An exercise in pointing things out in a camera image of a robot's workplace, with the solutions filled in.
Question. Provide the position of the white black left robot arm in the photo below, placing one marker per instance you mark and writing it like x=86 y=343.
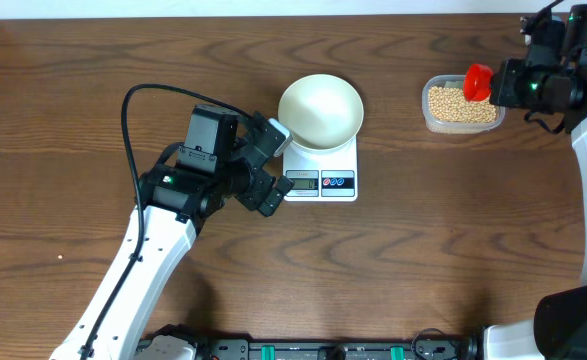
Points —
x=222 y=157

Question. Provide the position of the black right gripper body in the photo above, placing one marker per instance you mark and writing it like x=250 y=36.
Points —
x=525 y=88

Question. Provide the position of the soybeans in container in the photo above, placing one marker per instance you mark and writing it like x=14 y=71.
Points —
x=450 y=105

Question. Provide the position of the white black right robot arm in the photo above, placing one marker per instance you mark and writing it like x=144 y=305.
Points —
x=558 y=329

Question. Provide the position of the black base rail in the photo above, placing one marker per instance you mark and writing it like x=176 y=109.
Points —
x=181 y=342

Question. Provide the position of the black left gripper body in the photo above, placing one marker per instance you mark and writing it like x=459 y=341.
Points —
x=250 y=195

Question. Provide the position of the clear plastic container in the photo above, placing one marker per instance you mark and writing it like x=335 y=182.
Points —
x=437 y=126

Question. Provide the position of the white digital kitchen scale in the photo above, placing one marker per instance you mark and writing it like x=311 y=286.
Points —
x=329 y=175

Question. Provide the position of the cream ceramic bowl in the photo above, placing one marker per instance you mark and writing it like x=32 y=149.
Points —
x=322 y=111

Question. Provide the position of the red plastic measuring scoop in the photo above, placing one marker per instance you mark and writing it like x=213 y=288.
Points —
x=477 y=83

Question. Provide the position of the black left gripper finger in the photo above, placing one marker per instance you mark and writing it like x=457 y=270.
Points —
x=284 y=185
x=270 y=203

